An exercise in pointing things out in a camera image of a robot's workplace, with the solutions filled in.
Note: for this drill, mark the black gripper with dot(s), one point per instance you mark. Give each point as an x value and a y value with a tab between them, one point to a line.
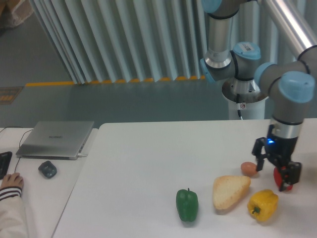
278	152

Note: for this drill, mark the triangular toasted bread slice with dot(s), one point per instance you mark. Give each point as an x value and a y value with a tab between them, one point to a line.
229	190

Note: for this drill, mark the white striped sleeve forearm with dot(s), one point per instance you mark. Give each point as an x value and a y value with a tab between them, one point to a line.
13	223

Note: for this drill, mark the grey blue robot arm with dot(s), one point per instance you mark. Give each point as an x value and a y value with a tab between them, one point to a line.
290	86

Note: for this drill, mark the person's hand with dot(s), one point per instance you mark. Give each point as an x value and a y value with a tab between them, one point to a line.
13	181

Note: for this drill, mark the red bell pepper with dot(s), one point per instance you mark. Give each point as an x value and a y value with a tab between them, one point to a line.
277	178

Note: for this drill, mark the brown egg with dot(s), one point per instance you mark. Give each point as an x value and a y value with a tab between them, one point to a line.
249	169

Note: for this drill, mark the yellow bell pepper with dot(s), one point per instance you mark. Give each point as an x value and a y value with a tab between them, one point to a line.
263	204

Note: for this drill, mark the green bell pepper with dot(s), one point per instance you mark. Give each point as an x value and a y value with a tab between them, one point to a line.
187	205

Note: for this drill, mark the white folding partition screen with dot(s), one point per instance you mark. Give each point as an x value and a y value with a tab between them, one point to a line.
124	40

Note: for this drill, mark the silver closed laptop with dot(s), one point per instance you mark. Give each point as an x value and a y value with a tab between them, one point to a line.
62	140

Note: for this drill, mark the black keyboard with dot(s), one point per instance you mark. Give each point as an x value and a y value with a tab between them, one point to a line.
5	159

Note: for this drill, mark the cardboard box in plastic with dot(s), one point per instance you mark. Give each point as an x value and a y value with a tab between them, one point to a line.
14	12

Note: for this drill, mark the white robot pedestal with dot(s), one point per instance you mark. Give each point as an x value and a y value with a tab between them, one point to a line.
244	109

